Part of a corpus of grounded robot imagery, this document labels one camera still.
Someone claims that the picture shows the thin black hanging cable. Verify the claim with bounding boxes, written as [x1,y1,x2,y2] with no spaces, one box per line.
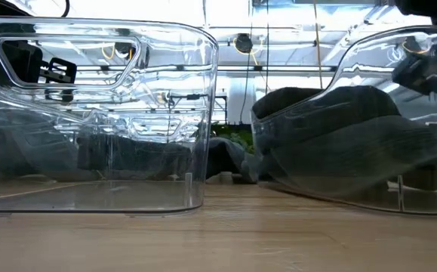
[264,0,270,95]

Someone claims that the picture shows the round black hanging object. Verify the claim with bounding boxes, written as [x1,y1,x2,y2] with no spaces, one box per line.
[234,32,254,54]

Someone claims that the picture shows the yellow cable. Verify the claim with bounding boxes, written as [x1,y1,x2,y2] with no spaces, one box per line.
[312,0,325,91]

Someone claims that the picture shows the dark grey hat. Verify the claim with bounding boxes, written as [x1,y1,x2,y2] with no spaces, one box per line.
[251,85,402,125]
[76,131,196,181]
[257,115,437,192]

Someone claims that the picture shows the clear plastic bin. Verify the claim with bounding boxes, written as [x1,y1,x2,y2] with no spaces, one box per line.
[0,15,220,215]
[251,24,437,215]

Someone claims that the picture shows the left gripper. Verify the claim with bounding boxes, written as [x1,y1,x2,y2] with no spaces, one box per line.
[0,39,78,87]

